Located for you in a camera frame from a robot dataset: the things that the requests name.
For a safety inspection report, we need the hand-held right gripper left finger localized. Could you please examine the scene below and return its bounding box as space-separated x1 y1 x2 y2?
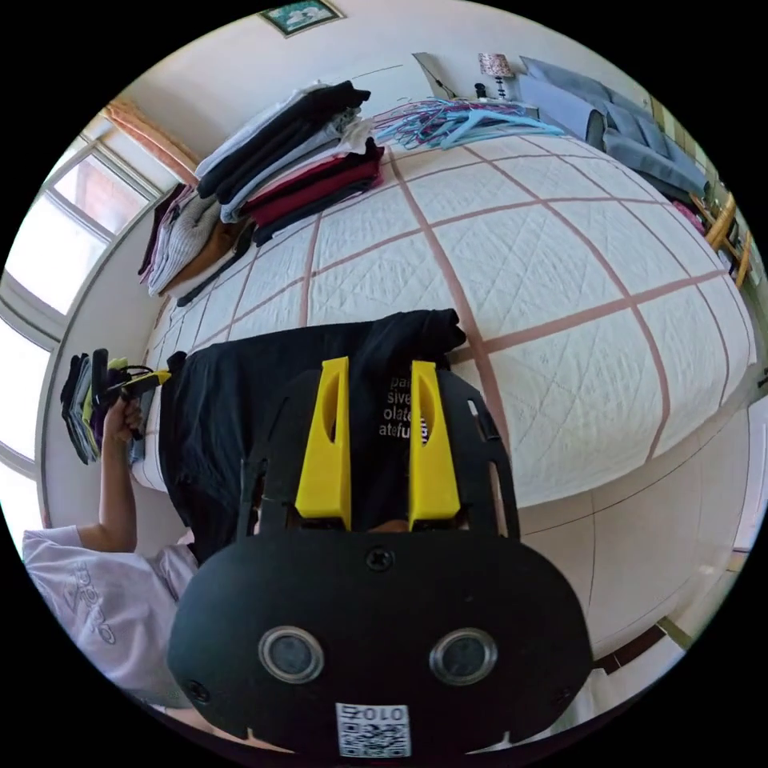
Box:
294 356 353 521

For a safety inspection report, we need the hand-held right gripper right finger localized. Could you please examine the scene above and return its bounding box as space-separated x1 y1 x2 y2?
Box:
409 359 462 533

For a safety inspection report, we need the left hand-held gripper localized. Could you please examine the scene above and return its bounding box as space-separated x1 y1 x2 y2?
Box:
105 366 174 442

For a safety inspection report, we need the black lettered short sleeve shirt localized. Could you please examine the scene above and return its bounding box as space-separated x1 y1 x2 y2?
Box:
158 308 469 566

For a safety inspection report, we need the person's left forearm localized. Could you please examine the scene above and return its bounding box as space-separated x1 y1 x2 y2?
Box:
94 436 156 550

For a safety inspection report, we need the person's left hand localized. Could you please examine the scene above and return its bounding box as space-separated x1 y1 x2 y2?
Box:
102 393 145 446

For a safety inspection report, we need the pile of clothes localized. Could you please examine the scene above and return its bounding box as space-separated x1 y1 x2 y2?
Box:
59 352 145 466
138 80 386 308

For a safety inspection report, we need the window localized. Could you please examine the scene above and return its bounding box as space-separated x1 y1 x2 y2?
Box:
0 122 164 529

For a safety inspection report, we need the bed with white checked quilt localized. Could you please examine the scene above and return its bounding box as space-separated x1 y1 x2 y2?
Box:
141 129 758 511

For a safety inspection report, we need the person's body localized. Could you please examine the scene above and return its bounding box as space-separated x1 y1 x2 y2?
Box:
21 524 202 713

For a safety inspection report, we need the pink curtain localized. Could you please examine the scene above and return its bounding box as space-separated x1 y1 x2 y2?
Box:
103 98 200 184

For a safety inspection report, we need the heap of clothes hangers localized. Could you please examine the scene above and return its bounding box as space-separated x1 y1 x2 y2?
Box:
370 98 566 151

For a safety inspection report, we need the rattan chair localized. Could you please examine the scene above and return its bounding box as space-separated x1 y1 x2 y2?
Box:
688 190 754 290

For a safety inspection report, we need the grey sofa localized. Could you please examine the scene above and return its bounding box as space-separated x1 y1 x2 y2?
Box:
518 55 713 202

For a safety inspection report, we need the table lamp with patterned shade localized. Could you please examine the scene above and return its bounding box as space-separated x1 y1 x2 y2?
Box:
477 52 514 101

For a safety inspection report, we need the framed wall picture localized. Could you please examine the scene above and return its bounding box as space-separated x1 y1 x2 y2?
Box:
258 0 347 39

